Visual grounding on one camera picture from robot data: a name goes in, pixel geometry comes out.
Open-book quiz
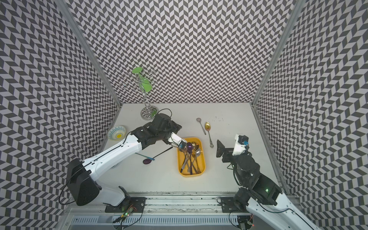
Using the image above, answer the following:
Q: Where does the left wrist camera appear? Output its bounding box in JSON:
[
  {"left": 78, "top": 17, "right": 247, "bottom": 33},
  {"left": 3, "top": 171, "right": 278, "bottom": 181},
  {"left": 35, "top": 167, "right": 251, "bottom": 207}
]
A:
[{"left": 168, "top": 132, "right": 187, "bottom": 148}]

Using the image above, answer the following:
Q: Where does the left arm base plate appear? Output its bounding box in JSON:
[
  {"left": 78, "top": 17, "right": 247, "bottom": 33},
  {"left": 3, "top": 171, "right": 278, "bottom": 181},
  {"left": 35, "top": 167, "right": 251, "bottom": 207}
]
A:
[{"left": 105, "top": 197, "right": 147, "bottom": 213}]

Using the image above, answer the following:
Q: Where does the chrome cup holder stand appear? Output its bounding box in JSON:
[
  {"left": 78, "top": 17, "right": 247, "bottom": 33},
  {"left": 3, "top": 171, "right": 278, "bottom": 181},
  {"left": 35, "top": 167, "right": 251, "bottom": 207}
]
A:
[{"left": 120, "top": 70, "right": 158, "bottom": 121}]

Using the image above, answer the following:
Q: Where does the yellow blue patterned bowl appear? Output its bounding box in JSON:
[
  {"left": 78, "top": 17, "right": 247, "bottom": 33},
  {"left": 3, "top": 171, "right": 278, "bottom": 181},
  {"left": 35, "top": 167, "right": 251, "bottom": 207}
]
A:
[{"left": 108, "top": 125, "right": 127, "bottom": 141}]

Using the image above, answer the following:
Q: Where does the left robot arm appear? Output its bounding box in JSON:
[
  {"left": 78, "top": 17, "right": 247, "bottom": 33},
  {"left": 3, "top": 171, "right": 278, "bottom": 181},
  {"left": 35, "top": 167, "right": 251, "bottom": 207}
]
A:
[{"left": 66, "top": 113, "right": 185, "bottom": 207}]

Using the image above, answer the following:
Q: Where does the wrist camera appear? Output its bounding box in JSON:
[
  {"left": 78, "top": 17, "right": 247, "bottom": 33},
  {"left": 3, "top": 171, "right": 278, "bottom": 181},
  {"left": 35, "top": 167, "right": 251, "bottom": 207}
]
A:
[
  {"left": 168, "top": 132, "right": 187, "bottom": 148},
  {"left": 232, "top": 134, "right": 249, "bottom": 156}
]

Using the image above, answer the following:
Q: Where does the aluminium corner post right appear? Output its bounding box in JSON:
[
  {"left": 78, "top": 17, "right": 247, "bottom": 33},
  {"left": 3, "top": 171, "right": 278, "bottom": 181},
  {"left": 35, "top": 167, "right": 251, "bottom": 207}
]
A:
[{"left": 251, "top": 0, "right": 307, "bottom": 107}]

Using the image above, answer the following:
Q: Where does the teal handled iridescent spoon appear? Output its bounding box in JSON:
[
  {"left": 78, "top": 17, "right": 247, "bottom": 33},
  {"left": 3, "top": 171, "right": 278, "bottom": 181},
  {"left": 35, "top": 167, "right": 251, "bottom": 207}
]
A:
[{"left": 135, "top": 153, "right": 155, "bottom": 161}]

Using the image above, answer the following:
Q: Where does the aluminium corner post left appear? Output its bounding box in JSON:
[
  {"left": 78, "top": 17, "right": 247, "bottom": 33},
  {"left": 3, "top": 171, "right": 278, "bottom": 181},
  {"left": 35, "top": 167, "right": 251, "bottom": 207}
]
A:
[{"left": 54, "top": 0, "right": 122, "bottom": 107}]

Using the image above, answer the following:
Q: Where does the yellow plastic storage box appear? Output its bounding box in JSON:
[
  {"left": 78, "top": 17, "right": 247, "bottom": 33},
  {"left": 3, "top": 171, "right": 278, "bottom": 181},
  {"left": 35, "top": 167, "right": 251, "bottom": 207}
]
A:
[{"left": 177, "top": 137, "right": 206, "bottom": 177}]

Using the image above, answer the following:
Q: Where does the aluminium front rail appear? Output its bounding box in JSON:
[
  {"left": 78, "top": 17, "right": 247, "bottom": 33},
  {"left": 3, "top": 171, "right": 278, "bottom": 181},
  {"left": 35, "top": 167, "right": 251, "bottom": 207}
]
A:
[{"left": 64, "top": 192, "right": 300, "bottom": 216}]

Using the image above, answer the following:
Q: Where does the aluminium corner post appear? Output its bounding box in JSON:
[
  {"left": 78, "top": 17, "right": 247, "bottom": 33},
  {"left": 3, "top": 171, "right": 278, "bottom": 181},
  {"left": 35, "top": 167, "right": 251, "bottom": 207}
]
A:
[
  {"left": 251, "top": 0, "right": 307, "bottom": 107},
  {"left": 54, "top": 0, "right": 122, "bottom": 107}
]

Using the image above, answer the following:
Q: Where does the green plastic cup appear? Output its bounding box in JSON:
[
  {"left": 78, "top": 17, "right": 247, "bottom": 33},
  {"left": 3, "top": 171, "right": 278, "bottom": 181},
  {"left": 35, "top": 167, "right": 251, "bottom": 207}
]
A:
[{"left": 132, "top": 67, "right": 152, "bottom": 93}]

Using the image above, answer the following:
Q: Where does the gold round spoon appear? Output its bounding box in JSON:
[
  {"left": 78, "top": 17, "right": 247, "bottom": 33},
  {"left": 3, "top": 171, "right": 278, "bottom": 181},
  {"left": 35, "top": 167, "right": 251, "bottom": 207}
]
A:
[{"left": 191, "top": 142, "right": 202, "bottom": 173}]

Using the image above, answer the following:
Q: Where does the small silver spoon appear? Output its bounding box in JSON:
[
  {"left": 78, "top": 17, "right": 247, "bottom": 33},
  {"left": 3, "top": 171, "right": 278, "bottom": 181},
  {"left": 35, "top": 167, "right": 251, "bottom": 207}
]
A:
[{"left": 196, "top": 117, "right": 206, "bottom": 135}]

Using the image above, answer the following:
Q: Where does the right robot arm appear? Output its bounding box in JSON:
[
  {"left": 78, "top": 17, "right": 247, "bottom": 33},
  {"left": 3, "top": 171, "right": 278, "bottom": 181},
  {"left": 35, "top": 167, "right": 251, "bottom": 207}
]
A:
[{"left": 216, "top": 135, "right": 318, "bottom": 230}]

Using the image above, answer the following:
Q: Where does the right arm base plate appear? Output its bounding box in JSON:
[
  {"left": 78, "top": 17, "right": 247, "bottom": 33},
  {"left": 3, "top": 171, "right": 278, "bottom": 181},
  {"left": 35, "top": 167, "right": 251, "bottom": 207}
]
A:
[{"left": 218, "top": 196, "right": 247, "bottom": 213}]

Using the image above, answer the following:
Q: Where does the silver teaspoon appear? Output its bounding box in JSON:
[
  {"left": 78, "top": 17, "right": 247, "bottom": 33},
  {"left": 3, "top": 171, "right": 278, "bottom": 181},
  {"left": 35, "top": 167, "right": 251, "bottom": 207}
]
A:
[{"left": 178, "top": 147, "right": 189, "bottom": 172}]

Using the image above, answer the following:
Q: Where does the copper handled spoon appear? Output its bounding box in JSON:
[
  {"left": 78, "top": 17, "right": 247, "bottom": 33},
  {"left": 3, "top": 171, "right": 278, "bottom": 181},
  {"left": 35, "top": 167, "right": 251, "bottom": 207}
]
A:
[{"left": 180, "top": 150, "right": 191, "bottom": 173}]

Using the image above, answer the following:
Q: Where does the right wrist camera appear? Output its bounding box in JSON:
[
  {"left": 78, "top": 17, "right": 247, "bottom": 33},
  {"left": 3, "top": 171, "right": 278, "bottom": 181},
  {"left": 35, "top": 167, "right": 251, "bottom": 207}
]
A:
[{"left": 232, "top": 134, "right": 249, "bottom": 156}]

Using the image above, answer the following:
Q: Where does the purple spoon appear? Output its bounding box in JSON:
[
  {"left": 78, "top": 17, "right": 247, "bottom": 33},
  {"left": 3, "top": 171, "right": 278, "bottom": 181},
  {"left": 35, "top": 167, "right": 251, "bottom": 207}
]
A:
[{"left": 186, "top": 142, "right": 193, "bottom": 175}]

